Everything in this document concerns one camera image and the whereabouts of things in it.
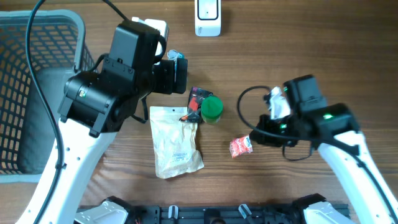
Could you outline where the blue mouthwash bottle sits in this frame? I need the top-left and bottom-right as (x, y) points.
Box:
(167, 50), (185, 61)

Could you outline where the black red packaged item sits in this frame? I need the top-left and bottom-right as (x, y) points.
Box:
(179, 86), (213, 123)

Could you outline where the red tissue pack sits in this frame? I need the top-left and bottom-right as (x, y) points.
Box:
(229, 135), (253, 158)

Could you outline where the green lid jar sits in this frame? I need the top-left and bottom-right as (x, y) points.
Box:
(201, 96), (223, 124)

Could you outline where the beige plastic pouch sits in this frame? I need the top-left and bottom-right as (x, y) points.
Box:
(150, 106), (204, 179)

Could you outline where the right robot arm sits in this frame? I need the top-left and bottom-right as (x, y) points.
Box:
(245, 75), (397, 223)

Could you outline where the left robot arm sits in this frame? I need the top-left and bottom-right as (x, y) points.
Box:
(19, 18), (187, 223)

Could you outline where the white barcode scanner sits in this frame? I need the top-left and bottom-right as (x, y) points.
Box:
(194, 0), (221, 37)

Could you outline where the grey plastic shopping basket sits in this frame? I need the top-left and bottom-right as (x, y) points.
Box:
(1, 9), (94, 184)

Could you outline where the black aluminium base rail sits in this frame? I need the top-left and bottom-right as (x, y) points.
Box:
(73, 203), (352, 224)

